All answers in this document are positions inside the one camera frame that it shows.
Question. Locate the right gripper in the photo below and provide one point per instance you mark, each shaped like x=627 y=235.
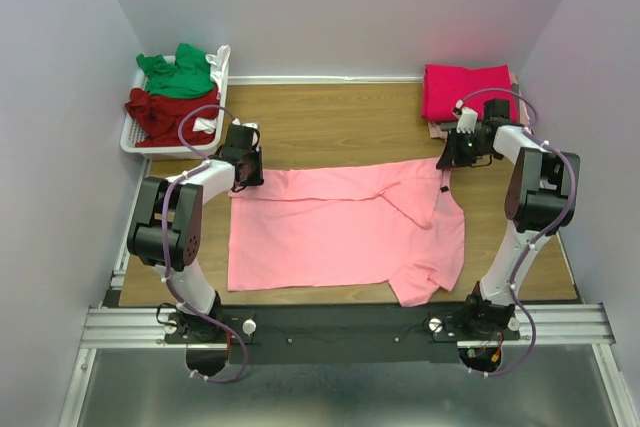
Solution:
x=451 y=156

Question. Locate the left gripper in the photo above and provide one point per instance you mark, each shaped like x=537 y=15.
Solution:
x=258 y=177

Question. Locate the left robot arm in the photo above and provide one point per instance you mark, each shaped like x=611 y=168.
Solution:
x=165 y=230

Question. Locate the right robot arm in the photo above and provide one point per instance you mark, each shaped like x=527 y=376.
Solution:
x=540 y=199

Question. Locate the folded light pink t shirt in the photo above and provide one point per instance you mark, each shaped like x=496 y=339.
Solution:
x=435 y=133

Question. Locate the folded magenta t shirt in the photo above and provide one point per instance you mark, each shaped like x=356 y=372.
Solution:
x=445 y=85

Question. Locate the white plastic basket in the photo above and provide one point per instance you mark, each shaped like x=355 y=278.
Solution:
x=133 y=133

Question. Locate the white garment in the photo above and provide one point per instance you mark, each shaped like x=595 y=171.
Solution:
x=218 y=64

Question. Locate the dark red t shirt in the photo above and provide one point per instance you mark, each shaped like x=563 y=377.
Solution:
x=160 y=116

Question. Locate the green t shirt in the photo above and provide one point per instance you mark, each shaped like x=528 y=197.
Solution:
x=187 y=77

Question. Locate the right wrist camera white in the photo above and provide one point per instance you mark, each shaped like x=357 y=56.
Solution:
x=466 y=118

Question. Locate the aluminium frame rail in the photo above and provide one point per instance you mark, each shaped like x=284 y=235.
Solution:
x=555 y=310

